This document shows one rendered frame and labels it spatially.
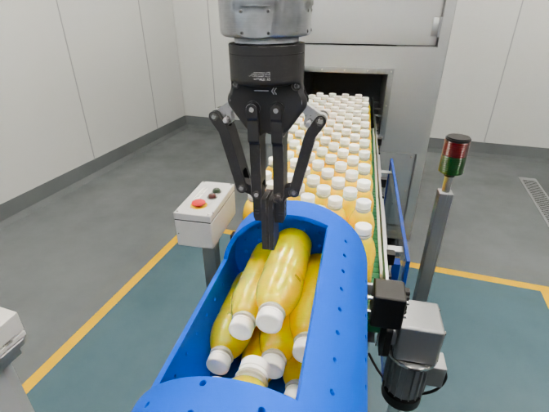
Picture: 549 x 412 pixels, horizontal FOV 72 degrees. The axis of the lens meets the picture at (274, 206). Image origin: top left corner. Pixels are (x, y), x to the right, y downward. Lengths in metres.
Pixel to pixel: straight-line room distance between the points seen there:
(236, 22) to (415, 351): 0.92
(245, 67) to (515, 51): 4.61
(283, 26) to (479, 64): 4.54
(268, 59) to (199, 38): 5.07
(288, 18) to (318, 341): 0.34
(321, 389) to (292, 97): 0.30
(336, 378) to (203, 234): 0.61
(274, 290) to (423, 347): 0.59
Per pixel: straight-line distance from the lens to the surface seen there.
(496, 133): 5.06
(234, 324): 0.62
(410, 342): 1.06
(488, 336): 2.41
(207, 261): 1.14
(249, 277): 0.66
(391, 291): 0.90
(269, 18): 0.36
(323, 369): 0.46
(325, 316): 0.51
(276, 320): 0.55
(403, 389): 1.20
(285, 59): 0.37
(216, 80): 5.40
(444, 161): 1.11
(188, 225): 0.99
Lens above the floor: 1.56
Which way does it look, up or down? 28 degrees down
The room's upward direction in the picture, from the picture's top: straight up
